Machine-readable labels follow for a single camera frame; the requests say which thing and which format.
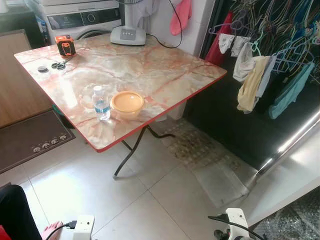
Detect brown paw print doormat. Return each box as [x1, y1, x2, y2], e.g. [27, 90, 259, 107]
[0, 110, 77, 175]

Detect white washing machine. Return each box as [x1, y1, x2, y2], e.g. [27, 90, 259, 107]
[30, 0, 124, 45]

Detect clear bubble wrap sheet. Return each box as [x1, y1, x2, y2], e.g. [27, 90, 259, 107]
[249, 187, 320, 240]

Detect patterned floor mat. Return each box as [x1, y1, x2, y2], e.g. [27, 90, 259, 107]
[159, 119, 252, 209]

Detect green plastic hanger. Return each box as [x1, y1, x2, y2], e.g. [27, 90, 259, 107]
[251, 39, 267, 57]

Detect black fan power cable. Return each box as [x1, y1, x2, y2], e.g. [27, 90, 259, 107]
[144, 0, 184, 50]

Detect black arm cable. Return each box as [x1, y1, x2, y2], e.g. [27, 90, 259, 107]
[207, 213, 267, 240]
[42, 219, 79, 240]

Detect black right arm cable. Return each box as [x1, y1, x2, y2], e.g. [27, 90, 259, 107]
[207, 213, 267, 240]

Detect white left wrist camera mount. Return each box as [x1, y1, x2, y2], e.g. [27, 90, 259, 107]
[71, 214, 96, 240]

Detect orange black box device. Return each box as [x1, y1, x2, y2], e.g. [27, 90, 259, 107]
[55, 35, 77, 57]

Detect black handled scissors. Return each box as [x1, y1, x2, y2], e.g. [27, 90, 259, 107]
[50, 60, 67, 71]

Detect person bare foot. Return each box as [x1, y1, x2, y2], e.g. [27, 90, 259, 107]
[40, 221, 65, 240]

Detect yellow hanging garment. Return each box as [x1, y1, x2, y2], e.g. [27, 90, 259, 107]
[237, 55, 271, 114]

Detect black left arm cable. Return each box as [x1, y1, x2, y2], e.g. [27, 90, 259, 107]
[42, 219, 79, 240]

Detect teal hanging garment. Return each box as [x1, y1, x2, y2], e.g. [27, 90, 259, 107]
[268, 61, 316, 120]

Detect marble pattern folding table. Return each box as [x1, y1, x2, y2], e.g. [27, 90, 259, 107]
[14, 33, 228, 179]

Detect person leg black trousers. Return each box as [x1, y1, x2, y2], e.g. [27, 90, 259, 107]
[0, 184, 44, 240]

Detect white standing fan base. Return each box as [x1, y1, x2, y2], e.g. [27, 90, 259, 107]
[110, 0, 147, 47]

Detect clothes rack with hangers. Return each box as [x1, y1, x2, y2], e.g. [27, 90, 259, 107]
[227, 0, 320, 86]

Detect clear water bottle blue label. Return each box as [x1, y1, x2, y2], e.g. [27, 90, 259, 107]
[93, 85, 112, 122]

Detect white hanging garment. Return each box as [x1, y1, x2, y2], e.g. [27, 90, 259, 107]
[233, 42, 259, 83]

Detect orange bowl with lid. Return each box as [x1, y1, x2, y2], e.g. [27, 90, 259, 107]
[110, 90, 146, 120]

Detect purple wire hanger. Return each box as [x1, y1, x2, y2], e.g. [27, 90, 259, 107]
[208, 20, 241, 35]

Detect blue detergent bottle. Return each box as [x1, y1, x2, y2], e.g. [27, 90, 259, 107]
[36, 4, 52, 44]

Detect grey hanging garment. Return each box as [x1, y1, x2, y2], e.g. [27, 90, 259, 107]
[255, 54, 277, 99]

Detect red hanging cloth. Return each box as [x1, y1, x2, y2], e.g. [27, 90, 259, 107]
[205, 12, 234, 66]

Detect white hanging sock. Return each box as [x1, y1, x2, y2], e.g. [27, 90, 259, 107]
[231, 36, 252, 57]
[218, 33, 236, 55]

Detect light wooden cabinet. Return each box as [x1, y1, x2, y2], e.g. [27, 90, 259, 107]
[0, 29, 55, 129]

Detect pink hanging cloth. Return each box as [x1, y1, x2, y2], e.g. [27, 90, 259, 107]
[169, 0, 193, 36]

